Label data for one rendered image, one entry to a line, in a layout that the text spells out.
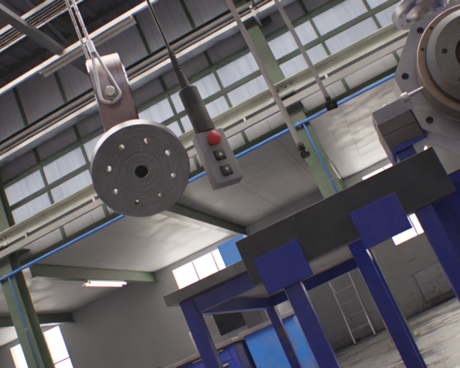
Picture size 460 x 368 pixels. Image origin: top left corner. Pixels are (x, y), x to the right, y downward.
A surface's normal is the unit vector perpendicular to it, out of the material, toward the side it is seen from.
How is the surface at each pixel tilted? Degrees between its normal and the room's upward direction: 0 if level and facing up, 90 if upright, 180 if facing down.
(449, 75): 90
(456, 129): 90
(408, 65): 90
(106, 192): 131
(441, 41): 90
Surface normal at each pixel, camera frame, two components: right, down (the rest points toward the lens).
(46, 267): 0.87, -0.45
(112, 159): 0.25, 0.34
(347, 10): -0.29, -0.17
